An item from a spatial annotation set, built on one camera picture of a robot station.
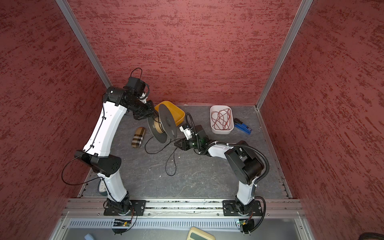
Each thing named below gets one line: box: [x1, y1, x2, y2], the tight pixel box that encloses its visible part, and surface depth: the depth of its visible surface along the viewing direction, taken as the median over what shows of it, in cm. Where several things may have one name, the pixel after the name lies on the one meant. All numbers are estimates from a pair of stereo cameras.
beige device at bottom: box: [186, 226, 216, 240], surface depth 67 cm
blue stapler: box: [234, 118, 252, 135], surface depth 107 cm
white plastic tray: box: [210, 105, 234, 135], surface depth 112 cm
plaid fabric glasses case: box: [131, 127, 146, 149], surface depth 99 cm
